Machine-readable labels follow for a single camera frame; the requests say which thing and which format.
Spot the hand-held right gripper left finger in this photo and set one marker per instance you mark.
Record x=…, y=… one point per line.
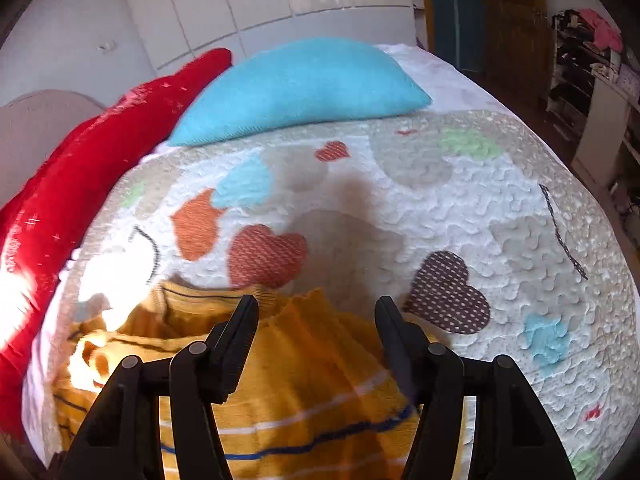
x=239, y=347

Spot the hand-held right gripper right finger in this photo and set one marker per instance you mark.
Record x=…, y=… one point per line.
x=397, y=347

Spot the yellow striped knit sweater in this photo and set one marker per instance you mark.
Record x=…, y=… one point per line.
x=310, y=400

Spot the pink clothes pile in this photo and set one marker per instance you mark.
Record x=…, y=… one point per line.
x=602, y=30

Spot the heart print quilted bedspread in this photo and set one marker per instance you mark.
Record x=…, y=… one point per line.
x=360, y=220

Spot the red blanket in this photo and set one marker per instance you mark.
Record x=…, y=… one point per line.
x=75, y=200

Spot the turquoise pillow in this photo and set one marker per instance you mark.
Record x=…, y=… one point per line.
x=295, y=90

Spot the beige headboard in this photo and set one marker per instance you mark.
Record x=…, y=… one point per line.
x=40, y=140

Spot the white shelf unit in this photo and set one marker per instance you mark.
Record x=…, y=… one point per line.
x=600, y=110

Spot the white wardrobe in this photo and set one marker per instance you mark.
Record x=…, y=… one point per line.
x=210, y=15

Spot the wooden door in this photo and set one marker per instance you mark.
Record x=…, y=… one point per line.
x=515, y=20

